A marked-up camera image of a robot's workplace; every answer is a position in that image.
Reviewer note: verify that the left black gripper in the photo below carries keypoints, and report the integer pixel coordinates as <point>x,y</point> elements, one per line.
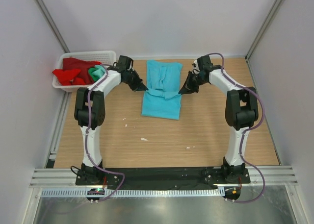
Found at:
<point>138,86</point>

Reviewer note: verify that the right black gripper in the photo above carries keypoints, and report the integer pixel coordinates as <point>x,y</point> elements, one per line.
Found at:
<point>188,88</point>

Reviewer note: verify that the blue t shirt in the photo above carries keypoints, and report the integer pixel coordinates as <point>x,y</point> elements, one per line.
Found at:
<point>162,99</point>

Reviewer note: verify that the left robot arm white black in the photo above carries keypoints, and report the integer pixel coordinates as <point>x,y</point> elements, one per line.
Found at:
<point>90,114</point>

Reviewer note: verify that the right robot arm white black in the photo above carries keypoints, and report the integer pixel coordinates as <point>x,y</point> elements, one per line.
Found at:
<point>241,111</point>

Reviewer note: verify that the white plastic laundry basket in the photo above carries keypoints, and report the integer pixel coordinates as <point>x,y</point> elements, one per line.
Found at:
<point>107,57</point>

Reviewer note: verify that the mint green t shirt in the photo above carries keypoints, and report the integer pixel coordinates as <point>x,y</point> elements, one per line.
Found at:
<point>97,72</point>

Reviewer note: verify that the dark red t shirt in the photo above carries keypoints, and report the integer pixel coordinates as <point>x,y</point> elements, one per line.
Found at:
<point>83,78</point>

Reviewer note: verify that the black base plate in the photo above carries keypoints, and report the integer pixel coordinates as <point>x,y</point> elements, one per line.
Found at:
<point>160,179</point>

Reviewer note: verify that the grey slotted cable duct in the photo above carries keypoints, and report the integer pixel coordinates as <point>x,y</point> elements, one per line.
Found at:
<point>98,193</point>

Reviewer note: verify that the right aluminium corner post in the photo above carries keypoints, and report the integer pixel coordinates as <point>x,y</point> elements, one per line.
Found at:
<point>264,27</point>

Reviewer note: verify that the aluminium corner post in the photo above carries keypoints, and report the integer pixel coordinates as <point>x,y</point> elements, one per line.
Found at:
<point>264,27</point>
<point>52,25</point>

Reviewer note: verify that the left aluminium corner post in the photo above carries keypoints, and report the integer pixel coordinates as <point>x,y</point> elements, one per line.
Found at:
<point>52,25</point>

